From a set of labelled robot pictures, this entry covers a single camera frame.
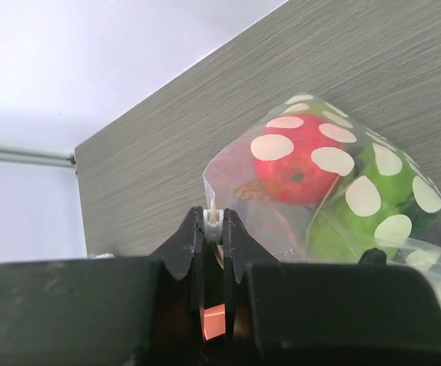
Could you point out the dark purple fake fruit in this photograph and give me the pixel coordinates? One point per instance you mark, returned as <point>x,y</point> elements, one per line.
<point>425,226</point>

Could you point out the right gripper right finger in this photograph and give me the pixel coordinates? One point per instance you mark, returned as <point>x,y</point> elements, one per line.
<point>281,313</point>

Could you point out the left aluminium frame post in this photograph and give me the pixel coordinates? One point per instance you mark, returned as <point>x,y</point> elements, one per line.
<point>21,155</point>

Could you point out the green fake apple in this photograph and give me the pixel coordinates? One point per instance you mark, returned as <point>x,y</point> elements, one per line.
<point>381,203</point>

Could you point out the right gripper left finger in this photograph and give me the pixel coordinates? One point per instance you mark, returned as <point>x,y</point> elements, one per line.
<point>115,311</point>

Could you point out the clear polka dot zip bag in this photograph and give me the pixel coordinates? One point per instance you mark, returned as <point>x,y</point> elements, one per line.
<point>230,182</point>

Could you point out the red fake apple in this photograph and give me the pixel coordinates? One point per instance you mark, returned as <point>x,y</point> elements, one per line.
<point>301,156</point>

